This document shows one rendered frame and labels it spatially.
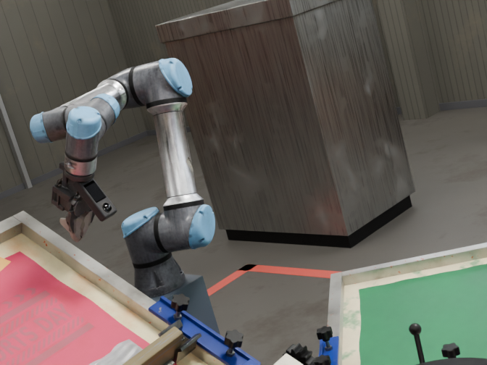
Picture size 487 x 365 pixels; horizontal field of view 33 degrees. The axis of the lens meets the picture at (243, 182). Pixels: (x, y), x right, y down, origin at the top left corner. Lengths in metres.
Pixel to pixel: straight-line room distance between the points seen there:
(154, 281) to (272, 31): 3.39
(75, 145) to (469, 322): 1.15
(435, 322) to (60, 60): 10.00
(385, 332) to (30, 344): 0.98
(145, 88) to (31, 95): 9.35
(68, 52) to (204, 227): 9.86
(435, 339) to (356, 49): 3.79
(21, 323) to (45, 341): 0.08
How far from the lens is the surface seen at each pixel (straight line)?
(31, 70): 11.73
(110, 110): 2.03
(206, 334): 1.98
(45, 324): 2.03
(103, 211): 1.99
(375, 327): 2.43
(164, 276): 2.40
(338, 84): 5.70
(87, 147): 1.95
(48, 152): 11.75
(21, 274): 2.15
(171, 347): 1.88
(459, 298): 2.50
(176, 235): 2.32
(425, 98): 9.06
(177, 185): 2.32
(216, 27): 5.90
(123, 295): 2.07
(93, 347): 1.98
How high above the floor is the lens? 2.01
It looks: 14 degrees down
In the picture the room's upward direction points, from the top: 16 degrees counter-clockwise
